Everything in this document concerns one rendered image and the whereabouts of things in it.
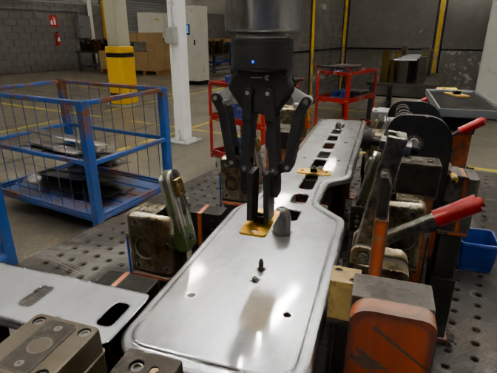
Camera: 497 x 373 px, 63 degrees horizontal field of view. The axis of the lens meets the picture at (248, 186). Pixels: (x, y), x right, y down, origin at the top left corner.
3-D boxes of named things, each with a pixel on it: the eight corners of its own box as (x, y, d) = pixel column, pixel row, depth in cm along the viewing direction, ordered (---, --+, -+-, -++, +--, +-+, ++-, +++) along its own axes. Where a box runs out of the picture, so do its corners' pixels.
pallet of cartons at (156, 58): (172, 73, 1431) (170, 32, 1383) (158, 75, 1363) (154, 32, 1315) (146, 72, 1480) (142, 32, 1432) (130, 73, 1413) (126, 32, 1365)
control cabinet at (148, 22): (154, 72, 1440) (147, -3, 1354) (142, 72, 1462) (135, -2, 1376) (180, 69, 1574) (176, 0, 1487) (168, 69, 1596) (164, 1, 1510)
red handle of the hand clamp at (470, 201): (355, 234, 55) (475, 186, 48) (362, 248, 56) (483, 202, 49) (352, 249, 52) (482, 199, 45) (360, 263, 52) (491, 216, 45)
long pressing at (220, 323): (313, 120, 168) (313, 116, 167) (370, 123, 161) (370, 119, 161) (106, 354, 45) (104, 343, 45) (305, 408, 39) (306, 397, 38)
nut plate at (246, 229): (256, 209, 61) (256, 202, 61) (280, 212, 60) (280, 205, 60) (237, 234, 54) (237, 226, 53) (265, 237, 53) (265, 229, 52)
